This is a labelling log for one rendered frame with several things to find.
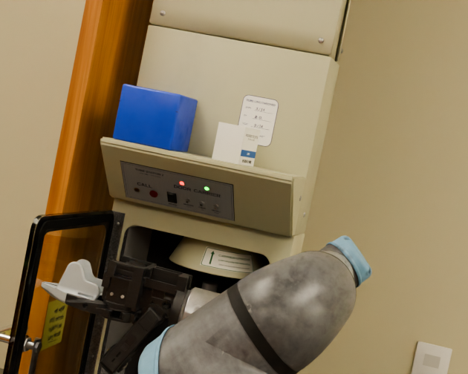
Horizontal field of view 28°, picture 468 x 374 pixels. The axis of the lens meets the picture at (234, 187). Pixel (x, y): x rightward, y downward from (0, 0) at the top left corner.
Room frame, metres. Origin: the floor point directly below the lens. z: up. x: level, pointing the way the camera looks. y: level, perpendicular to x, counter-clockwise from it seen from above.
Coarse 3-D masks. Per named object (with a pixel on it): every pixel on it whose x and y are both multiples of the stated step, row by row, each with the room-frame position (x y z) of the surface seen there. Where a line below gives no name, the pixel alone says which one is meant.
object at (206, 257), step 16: (192, 240) 1.61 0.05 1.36; (176, 256) 1.61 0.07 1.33; (192, 256) 1.59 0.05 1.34; (208, 256) 1.58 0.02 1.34; (224, 256) 1.58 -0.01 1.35; (240, 256) 1.59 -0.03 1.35; (256, 256) 1.62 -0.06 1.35; (208, 272) 1.56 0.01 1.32; (224, 272) 1.57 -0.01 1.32; (240, 272) 1.58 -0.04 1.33
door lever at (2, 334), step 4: (0, 328) 1.35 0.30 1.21; (4, 328) 1.36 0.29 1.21; (8, 328) 1.36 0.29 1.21; (0, 332) 1.33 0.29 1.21; (4, 332) 1.34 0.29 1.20; (8, 332) 1.36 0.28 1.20; (0, 336) 1.33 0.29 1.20; (4, 336) 1.33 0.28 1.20; (8, 336) 1.33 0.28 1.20; (0, 340) 1.33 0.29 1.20; (4, 340) 1.33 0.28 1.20; (8, 340) 1.32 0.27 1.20
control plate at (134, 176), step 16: (128, 176) 1.52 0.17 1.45; (144, 176) 1.50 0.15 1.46; (160, 176) 1.49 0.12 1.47; (176, 176) 1.48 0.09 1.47; (192, 176) 1.47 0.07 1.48; (128, 192) 1.55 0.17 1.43; (144, 192) 1.53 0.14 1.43; (160, 192) 1.52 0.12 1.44; (176, 192) 1.51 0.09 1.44; (192, 192) 1.50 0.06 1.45; (208, 192) 1.48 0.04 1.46; (224, 192) 1.47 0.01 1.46; (176, 208) 1.54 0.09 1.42; (192, 208) 1.52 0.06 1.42; (208, 208) 1.51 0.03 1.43; (224, 208) 1.50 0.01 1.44
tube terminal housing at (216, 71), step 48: (144, 48) 1.60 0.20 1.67; (192, 48) 1.58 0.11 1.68; (240, 48) 1.56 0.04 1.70; (192, 96) 1.57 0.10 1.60; (240, 96) 1.55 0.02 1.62; (288, 96) 1.54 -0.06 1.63; (192, 144) 1.57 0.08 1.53; (288, 144) 1.53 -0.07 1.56; (240, 240) 1.54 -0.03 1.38; (288, 240) 1.52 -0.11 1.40
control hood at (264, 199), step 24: (120, 144) 1.48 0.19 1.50; (120, 168) 1.51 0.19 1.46; (168, 168) 1.48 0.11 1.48; (192, 168) 1.46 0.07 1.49; (216, 168) 1.44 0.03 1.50; (240, 168) 1.43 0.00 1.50; (264, 168) 1.52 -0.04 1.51; (120, 192) 1.55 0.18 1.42; (240, 192) 1.46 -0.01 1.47; (264, 192) 1.44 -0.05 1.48; (288, 192) 1.43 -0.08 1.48; (240, 216) 1.50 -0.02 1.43; (264, 216) 1.48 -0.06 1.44; (288, 216) 1.47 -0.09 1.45
